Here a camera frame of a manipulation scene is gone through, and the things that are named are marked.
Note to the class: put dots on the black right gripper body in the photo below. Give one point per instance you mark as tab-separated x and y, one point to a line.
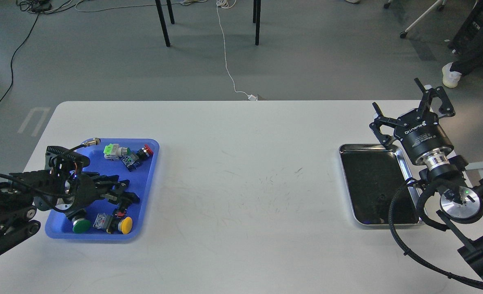
420	134

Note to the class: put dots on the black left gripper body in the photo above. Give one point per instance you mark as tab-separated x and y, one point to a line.
82	192

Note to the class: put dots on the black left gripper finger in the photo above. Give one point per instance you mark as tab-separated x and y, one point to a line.
114	198
105	184

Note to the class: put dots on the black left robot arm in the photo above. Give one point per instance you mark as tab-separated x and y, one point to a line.
23	194

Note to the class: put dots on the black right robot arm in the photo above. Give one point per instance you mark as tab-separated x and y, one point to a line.
452	188

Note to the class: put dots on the blue plastic tray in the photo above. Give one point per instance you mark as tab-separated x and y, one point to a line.
121	171

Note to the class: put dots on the silver metal tray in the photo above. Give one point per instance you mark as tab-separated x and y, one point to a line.
373	174

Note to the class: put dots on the yellow mushroom push button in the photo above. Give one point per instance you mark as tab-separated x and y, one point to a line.
110	224

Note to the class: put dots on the green white push button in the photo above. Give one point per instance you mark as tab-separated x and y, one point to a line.
115	152

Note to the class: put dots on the green mushroom push button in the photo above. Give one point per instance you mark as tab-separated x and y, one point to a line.
80	224

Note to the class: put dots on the person in black trousers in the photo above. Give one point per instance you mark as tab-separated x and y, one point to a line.
468	61

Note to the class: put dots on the black equipment case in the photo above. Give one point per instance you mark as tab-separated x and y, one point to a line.
468	30

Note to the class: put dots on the white chair base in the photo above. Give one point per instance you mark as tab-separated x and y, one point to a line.
406	34

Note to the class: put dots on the black table leg right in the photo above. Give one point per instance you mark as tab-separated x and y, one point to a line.
256	19

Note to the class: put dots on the black table leg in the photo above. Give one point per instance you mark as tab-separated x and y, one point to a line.
163	21
256	19

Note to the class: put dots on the black table leg left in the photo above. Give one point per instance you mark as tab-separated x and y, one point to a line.
163	21

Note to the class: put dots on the black push button switch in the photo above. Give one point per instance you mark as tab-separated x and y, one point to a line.
123	205

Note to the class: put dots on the red push button switch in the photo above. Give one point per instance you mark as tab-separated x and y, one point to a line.
132	160

